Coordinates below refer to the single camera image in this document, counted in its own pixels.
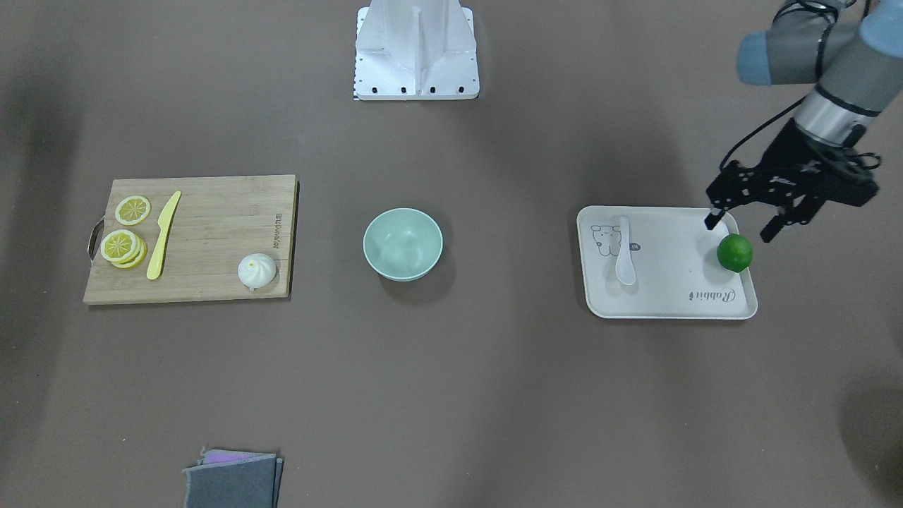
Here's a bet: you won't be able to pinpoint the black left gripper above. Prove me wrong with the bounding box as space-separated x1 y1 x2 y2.
704 120 878 243

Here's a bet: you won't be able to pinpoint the white ceramic spoon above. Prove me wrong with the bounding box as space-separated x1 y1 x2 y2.
615 215 636 286

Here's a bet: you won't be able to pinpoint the white steamed bun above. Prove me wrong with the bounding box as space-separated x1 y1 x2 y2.
236 252 277 291

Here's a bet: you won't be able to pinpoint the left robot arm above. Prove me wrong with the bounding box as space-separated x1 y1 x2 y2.
704 1 902 242

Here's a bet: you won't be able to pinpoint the green bowl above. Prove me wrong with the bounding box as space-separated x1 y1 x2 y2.
363 207 444 282

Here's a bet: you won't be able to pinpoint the green lime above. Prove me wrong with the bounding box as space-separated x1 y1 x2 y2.
716 234 754 273

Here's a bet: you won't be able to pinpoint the white rabbit tray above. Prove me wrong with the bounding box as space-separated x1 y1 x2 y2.
575 205 758 320

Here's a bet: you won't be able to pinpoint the yellow plastic knife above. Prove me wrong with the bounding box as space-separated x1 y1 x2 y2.
146 190 183 281

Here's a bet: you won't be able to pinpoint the grey folded cloth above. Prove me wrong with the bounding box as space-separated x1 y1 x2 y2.
183 448 284 507

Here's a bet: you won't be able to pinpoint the bamboo cutting board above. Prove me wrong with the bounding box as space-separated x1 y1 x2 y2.
83 174 298 306

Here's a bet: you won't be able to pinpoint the single lemon slice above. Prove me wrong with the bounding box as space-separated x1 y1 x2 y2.
115 194 152 227

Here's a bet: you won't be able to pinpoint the stacked lemon slices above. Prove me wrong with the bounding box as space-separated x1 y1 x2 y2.
99 229 147 269

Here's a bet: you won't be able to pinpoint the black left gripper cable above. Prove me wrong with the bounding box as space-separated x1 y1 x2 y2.
718 99 808 177

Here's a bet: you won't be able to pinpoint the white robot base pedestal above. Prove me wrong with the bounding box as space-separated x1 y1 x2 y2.
353 1 480 101

